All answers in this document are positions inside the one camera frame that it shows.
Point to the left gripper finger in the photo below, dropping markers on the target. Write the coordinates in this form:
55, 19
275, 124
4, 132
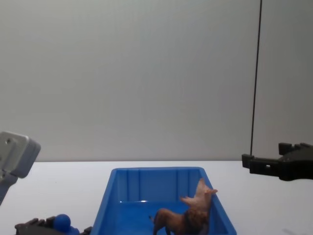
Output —
31, 227
88, 231

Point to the brown toy lion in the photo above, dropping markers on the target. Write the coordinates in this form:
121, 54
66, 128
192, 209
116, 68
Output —
176, 219

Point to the blue plastic bin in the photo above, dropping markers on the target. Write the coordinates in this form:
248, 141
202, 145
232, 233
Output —
127, 215

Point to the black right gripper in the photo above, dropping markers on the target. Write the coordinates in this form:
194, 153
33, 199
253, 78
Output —
299, 164

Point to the pink toy starfish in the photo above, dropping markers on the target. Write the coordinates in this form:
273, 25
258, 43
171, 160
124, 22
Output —
199, 198

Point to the blue round-topped toy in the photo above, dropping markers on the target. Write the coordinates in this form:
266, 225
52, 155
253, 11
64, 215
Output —
63, 221

